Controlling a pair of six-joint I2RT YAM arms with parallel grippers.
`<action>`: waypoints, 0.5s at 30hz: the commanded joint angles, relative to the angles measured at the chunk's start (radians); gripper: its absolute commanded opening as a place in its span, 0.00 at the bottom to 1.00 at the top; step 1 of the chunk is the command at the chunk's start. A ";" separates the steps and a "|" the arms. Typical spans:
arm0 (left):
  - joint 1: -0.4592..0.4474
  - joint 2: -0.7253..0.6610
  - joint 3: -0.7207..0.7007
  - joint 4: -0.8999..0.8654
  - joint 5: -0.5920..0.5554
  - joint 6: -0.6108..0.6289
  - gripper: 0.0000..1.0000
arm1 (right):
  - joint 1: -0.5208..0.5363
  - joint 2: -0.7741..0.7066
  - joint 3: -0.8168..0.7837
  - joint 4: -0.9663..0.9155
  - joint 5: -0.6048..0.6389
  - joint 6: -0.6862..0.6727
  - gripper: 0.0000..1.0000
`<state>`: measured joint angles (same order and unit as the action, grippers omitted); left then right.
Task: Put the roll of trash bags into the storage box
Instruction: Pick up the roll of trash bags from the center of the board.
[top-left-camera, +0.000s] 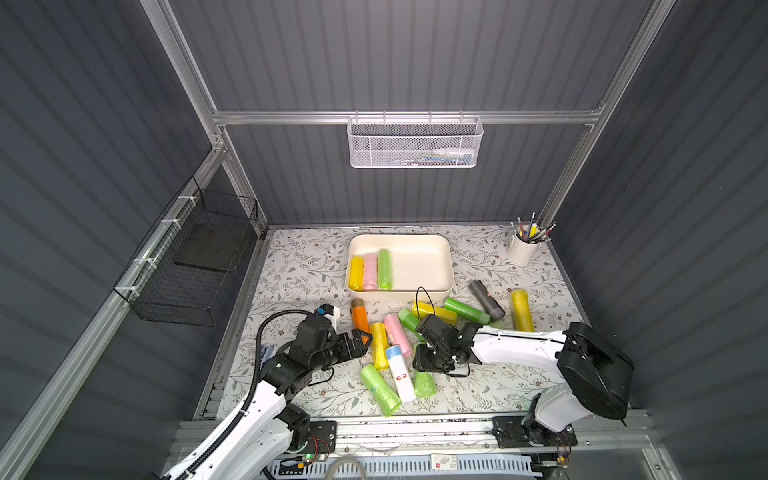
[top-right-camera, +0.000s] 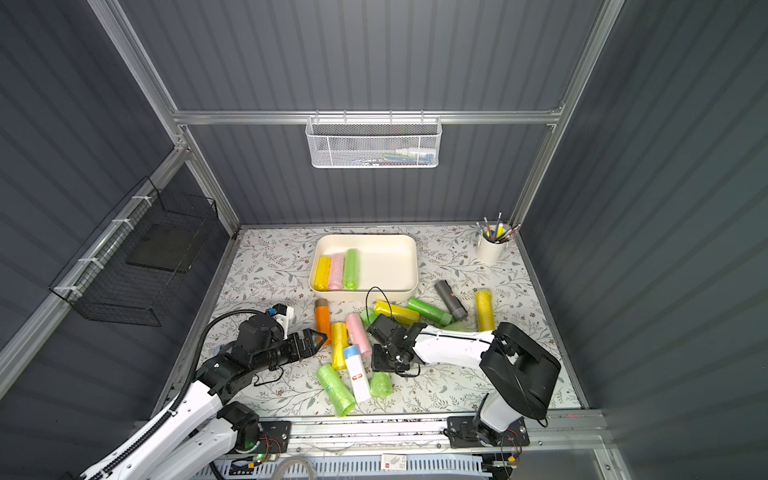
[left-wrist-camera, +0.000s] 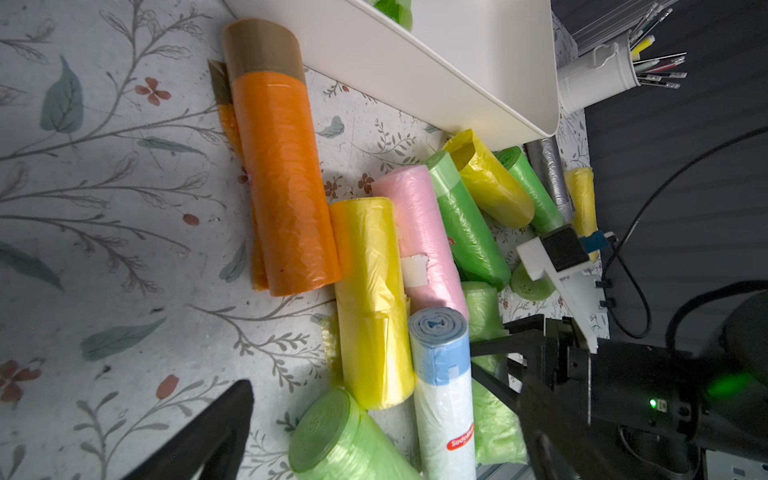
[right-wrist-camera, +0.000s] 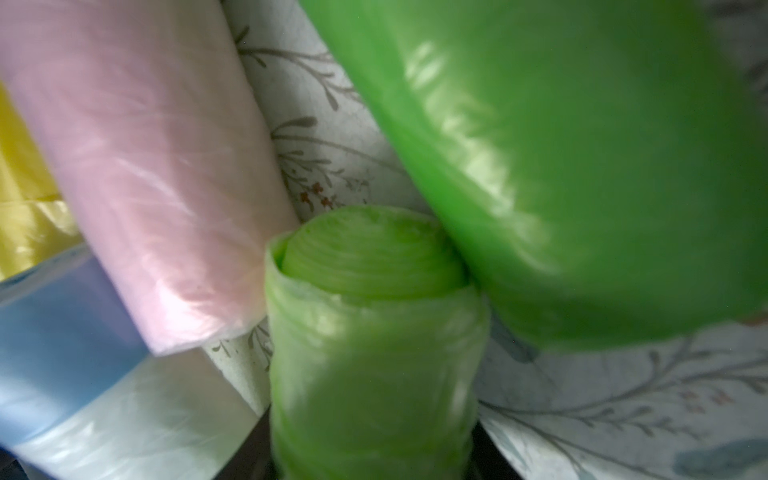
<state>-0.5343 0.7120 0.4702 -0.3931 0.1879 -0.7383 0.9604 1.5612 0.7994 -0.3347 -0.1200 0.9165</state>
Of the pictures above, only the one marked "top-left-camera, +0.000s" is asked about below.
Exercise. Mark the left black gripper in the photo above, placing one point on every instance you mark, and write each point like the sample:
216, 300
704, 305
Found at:
342, 348

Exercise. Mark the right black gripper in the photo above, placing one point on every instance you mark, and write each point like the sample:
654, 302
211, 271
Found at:
435, 346

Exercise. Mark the white wire wall basket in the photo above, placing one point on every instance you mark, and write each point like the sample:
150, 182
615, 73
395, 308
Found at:
414, 142

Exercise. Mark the black wire side basket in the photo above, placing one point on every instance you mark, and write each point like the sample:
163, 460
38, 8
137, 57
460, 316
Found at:
192, 274

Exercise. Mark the orange trash bag roll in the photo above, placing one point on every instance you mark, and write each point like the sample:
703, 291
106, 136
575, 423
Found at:
360, 319

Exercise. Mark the white plastic storage box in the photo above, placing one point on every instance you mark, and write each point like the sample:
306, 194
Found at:
418, 260

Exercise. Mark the blue clip on mat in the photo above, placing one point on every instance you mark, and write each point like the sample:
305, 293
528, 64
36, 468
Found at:
266, 353

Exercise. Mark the dark green roll centre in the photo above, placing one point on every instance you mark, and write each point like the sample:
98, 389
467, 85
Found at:
409, 321

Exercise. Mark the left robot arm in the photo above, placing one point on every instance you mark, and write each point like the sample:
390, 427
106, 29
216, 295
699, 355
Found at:
265, 423

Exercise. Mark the dark green roll upper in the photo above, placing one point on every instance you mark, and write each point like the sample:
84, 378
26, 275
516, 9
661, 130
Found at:
467, 312

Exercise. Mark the white pen cup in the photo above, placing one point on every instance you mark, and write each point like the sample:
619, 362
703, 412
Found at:
520, 252

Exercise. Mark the dark green roll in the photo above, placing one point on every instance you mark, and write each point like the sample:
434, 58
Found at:
467, 312
409, 321

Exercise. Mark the pink roll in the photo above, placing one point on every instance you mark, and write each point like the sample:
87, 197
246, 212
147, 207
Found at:
396, 334
370, 272

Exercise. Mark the grey trash bag roll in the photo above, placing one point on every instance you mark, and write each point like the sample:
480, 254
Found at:
487, 301

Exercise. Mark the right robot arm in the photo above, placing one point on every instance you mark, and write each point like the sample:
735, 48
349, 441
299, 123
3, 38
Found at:
596, 375

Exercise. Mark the white blue labelled roll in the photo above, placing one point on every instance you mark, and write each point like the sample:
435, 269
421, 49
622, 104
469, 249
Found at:
400, 374

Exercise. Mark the floral table mat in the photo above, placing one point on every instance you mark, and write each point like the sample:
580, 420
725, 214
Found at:
306, 267

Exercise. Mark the yellow roll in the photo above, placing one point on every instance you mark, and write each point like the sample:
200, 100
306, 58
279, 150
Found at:
356, 273
523, 319
379, 346
421, 310

